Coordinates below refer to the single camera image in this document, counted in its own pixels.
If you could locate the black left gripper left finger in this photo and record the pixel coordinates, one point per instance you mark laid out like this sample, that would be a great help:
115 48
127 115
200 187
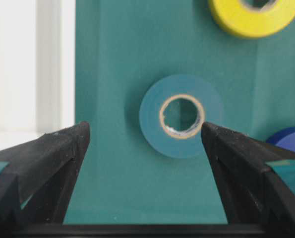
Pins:
37 178

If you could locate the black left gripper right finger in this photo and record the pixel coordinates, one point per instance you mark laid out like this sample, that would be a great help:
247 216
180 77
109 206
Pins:
252 193

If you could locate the green tape roll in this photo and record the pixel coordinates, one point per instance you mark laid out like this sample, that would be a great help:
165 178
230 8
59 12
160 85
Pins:
173 111

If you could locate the blue tape roll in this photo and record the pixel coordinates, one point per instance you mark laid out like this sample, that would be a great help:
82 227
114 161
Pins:
284 138

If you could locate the white plastic case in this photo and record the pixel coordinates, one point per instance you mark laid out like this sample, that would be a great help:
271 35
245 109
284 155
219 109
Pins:
37 68

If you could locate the yellow tape roll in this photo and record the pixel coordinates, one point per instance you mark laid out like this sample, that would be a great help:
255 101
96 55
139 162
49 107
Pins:
242 20

